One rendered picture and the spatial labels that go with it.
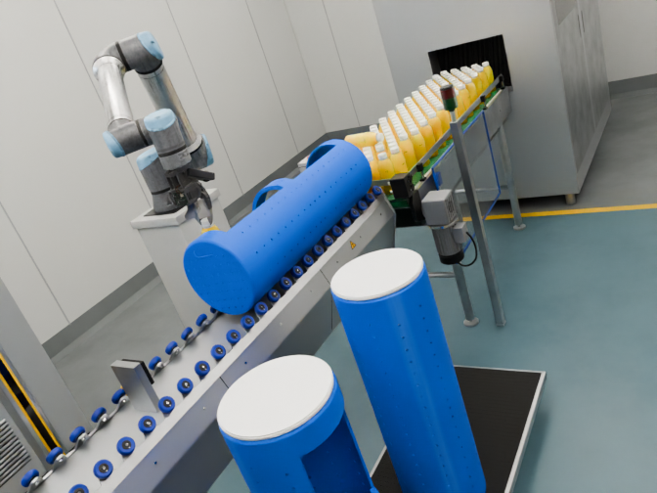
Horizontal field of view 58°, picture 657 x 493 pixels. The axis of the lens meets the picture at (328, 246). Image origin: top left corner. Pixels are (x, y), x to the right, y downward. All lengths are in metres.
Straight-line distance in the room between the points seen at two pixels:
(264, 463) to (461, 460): 0.86
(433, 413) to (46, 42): 4.14
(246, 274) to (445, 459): 0.84
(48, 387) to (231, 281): 1.71
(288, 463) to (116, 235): 4.03
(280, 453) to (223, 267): 0.75
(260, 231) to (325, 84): 5.65
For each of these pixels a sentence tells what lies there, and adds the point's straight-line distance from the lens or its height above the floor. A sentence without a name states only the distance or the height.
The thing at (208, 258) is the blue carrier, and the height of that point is 1.17.
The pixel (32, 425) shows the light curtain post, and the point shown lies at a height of 0.97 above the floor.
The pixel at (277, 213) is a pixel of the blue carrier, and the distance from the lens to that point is 2.00.
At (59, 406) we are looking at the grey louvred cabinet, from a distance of 3.45.
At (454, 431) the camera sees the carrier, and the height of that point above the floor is 0.49.
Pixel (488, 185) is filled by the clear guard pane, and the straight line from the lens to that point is 3.38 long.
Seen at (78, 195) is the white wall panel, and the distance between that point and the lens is 5.02.
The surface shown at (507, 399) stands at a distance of 2.54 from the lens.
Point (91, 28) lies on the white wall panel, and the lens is 5.42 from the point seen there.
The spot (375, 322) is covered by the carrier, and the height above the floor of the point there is 0.96.
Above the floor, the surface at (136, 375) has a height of 1.06.
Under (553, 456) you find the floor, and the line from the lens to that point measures 2.51.
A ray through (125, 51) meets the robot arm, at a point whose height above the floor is 1.81.
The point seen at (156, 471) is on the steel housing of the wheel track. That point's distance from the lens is 1.67.
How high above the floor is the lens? 1.81
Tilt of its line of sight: 23 degrees down
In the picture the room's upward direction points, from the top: 19 degrees counter-clockwise
